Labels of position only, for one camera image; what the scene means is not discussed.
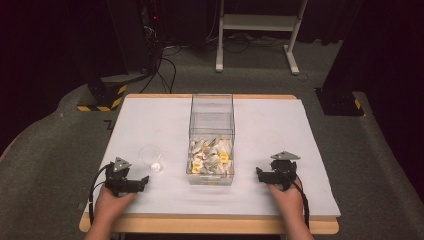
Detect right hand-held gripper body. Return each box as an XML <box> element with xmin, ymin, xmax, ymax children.
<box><xmin>268</xmin><ymin>151</ymin><xmax>301</xmax><ymax>192</ymax></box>

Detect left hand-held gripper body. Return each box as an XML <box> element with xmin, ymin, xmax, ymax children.
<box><xmin>104</xmin><ymin>157</ymin><xmax>142</xmax><ymax>198</ymax></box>

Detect person's left hand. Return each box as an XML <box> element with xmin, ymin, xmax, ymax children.
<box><xmin>94</xmin><ymin>184</ymin><xmax>138</xmax><ymax>222</ymax></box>

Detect person's right hand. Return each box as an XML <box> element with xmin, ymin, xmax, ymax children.
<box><xmin>267</xmin><ymin>181</ymin><xmax>305</xmax><ymax>221</ymax></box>

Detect clear plastic cup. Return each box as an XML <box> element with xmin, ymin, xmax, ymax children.
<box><xmin>137</xmin><ymin>143</ymin><xmax>165</xmax><ymax>175</ymax></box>

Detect white table mat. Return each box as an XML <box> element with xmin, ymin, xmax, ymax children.
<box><xmin>86</xmin><ymin>97</ymin><xmax>342</xmax><ymax>220</ymax></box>

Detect clear plastic box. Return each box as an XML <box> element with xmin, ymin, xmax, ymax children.
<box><xmin>186</xmin><ymin>93</ymin><xmax>236</xmax><ymax>186</ymax></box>

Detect pile of small white packets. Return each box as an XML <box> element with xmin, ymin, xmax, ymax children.
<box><xmin>188</xmin><ymin>136</ymin><xmax>234</xmax><ymax>176</ymax></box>

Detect wooden table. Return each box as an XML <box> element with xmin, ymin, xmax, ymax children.
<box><xmin>78</xmin><ymin>93</ymin><xmax>340</xmax><ymax>236</ymax></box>

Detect black yellow striped stand base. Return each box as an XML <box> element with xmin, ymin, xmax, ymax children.
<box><xmin>76</xmin><ymin>75</ymin><xmax>129</xmax><ymax>113</ymax></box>

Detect dark equipment rack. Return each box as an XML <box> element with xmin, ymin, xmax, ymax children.
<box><xmin>105</xmin><ymin>0</ymin><xmax>163</xmax><ymax>75</ymax></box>

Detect white metal stand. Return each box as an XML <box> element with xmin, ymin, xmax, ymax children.
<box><xmin>215</xmin><ymin>0</ymin><xmax>310</xmax><ymax>76</ymax></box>

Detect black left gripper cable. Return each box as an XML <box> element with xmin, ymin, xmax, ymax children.
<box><xmin>87</xmin><ymin>163</ymin><xmax>111</xmax><ymax>226</ymax></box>

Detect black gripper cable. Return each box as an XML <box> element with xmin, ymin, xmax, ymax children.
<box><xmin>293</xmin><ymin>175</ymin><xmax>311</xmax><ymax>230</ymax></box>
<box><xmin>87</xmin><ymin>163</ymin><xmax>111</xmax><ymax>226</ymax></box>

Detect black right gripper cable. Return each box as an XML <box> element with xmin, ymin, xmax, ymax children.
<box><xmin>293</xmin><ymin>175</ymin><xmax>311</xmax><ymax>230</ymax></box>

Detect black floor cables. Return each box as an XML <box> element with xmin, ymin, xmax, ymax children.
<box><xmin>139</xmin><ymin>44</ymin><xmax>183</xmax><ymax>95</ymax></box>

